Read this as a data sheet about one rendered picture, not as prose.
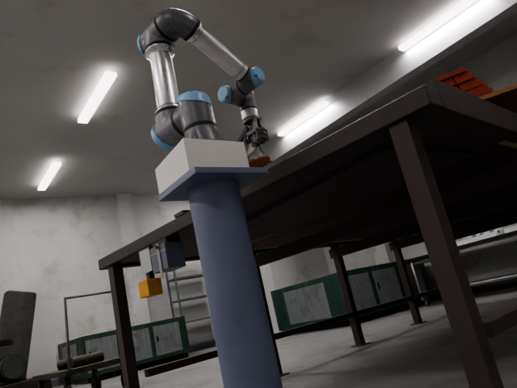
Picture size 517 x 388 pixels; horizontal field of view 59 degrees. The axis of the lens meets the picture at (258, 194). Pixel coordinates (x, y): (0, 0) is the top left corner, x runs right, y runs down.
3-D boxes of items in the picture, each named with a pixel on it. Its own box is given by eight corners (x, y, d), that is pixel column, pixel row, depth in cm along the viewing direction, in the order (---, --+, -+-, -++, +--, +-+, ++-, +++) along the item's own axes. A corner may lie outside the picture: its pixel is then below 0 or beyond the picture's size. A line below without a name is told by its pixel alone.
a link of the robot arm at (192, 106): (197, 117, 149) (189, 81, 154) (173, 135, 158) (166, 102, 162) (225, 123, 158) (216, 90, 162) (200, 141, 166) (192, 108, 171)
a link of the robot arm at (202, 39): (176, -12, 171) (268, 71, 196) (159, 7, 178) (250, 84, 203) (169, 5, 164) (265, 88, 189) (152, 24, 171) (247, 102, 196)
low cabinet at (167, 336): (155, 361, 876) (149, 325, 893) (191, 356, 756) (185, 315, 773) (61, 385, 774) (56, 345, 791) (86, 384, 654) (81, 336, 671)
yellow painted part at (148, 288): (148, 295, 220) (141, 247, 226) (140, 299, 226) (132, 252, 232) (163, 293, 226) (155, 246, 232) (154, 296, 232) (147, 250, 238)
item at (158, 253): (167, 275, 207) (161, 236, 211) (151, 282, 216) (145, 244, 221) (188, 272, 215) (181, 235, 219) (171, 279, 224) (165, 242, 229)
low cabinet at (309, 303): (360, 314, 862) (349, 275, 880) (437, 301, 730) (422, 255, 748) (278, 336, 747) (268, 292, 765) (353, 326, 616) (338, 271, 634)
